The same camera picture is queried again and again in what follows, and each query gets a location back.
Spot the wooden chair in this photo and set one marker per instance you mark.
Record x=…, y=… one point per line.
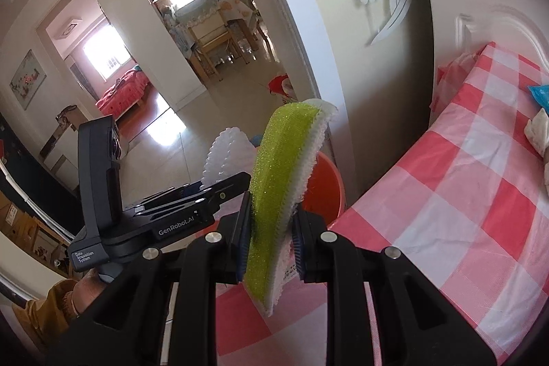
x=212, y=44

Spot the framed wall picture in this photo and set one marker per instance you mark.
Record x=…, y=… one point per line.
x=28, y=79

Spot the white crumpled tissue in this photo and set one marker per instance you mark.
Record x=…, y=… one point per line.
x=537, y=132

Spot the person's left hand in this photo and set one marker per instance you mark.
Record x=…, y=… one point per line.
x=90, y=291

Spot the white scalloped foam piece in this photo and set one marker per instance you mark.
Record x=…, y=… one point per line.
x=227, y=156

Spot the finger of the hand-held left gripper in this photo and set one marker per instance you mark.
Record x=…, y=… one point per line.
x=218, y=192
x=171, y=194

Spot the square ceiling light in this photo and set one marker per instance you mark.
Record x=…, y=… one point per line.
x=70, y=28

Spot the red bed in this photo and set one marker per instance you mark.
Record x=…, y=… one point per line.
x=124, y=96

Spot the orange plastic bucket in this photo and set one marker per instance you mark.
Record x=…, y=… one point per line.
x=326, y=186

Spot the person's left forearm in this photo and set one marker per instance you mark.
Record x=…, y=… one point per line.
x=43, y=312

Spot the blue snack wrapper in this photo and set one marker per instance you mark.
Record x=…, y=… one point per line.
x=539, y=96

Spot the blue rounded object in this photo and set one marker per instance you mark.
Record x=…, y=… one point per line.
x=256, y=140

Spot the wooden shelf unit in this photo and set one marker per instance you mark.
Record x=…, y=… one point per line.
x=25, y=228

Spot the bedroom window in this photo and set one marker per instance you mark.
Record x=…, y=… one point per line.
x=107, y=55

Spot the table with patterned cloth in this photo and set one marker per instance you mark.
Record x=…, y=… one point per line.
x=238, y=12

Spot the green white sponge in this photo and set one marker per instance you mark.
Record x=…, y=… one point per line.
x=278, y=177

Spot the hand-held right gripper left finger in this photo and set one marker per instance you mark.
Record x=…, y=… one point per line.
x=245, y=237

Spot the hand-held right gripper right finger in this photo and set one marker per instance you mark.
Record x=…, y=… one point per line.
x=299, y=250

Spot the white side cabinet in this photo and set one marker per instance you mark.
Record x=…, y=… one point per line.
x=64, y=143

